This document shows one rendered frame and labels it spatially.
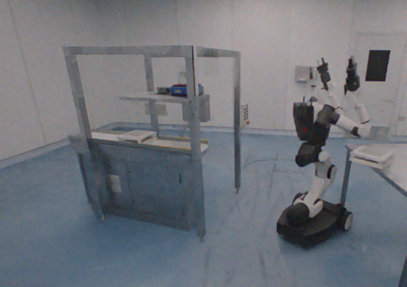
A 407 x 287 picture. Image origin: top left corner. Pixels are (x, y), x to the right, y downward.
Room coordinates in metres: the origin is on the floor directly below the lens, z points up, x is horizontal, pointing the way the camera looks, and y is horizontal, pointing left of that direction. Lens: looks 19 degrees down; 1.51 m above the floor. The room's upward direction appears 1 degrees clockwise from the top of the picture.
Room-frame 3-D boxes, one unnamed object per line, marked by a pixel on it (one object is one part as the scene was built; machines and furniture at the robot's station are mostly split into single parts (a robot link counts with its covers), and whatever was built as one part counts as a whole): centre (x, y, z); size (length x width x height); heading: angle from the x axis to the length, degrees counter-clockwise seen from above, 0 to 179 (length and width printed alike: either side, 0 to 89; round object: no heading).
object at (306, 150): (2.02, -0.48, 0.81); 0.28 x 0.13 x 0.18; 138
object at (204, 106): (2.22, 0.49, 1.13); 0.22 x 0.11 x 0.20; 74
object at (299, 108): (2.07, -0.49, 1.08); 0.34 x 0.30 x 0.36; 2
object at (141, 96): (2.15, 0.72, 1.24); 0.62 x 0.38 x 0.04; 74
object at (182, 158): (2.26, 1.09, 0.76); 1.30 x 0.29 x 0.10; 74
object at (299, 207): (2.09, -0.55, 0.19); 0.64 x 0.52 x 0.33; 138
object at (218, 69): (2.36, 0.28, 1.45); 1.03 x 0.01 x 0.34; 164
